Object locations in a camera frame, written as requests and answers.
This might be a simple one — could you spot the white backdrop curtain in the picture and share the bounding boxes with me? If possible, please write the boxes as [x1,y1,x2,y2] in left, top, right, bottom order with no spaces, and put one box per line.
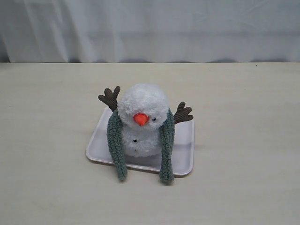
[0,0,300,63]

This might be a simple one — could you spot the white rectangular tray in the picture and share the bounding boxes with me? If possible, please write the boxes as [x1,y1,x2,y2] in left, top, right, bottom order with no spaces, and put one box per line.
[86,107,195,177]

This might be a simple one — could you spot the green fuzzy scarf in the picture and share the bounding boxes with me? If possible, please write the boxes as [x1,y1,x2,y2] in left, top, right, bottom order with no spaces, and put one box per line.
[106,108,175,185]

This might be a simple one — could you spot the white plush snowman toy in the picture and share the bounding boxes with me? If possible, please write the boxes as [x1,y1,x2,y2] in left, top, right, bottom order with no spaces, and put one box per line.
[98,83,194,158]

